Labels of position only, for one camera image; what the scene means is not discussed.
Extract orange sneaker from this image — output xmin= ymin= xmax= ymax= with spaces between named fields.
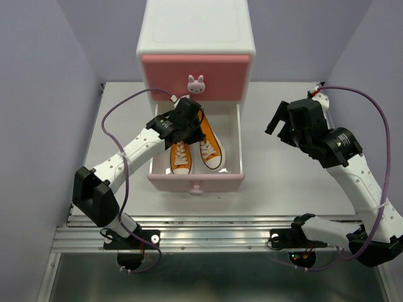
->
xmin=169 ymin=142 xmax=192 ymax=175
xmin=198 ymin=110 xmax=225 ymax=171

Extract light pink drawer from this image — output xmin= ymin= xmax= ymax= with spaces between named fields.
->
xmin=147 ymin=101 xmax=245 ymax=195

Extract dark pink drawer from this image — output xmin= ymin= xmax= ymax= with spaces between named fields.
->
xmin=141 ymin=54 xmax=251 ymax=101

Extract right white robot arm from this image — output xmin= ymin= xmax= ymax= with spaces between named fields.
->
xmin=266 ymin=98 xmax=402 ymax=267

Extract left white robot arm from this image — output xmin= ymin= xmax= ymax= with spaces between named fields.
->
xmin=72 ymin=97 xmax=204 ymax=248

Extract white plastic drawer cabinet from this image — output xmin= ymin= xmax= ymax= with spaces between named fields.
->
xmin=135 ymin=0 xmax=257 ymax=109

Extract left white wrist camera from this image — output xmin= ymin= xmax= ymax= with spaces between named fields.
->
xmin=169 ymin=94 xmax=191 ymax=109

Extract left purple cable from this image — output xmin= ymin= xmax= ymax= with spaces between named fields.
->
xmin=101 ymin=87 xmax=162 ymax=274

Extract purple cable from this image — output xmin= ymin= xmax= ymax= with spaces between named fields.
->
xmin=270 ymin=85 xmax=393 ymax=272
xmin=101 ymin=87 xmax=162 ymax=274

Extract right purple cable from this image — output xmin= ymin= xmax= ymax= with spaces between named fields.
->
xmin=270 ymin=85 xmax=393 ymax=272

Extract aluminium mounting rail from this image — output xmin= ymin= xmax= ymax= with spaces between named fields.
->
xmin=51 ymin=215 xmax=294 ymax=254

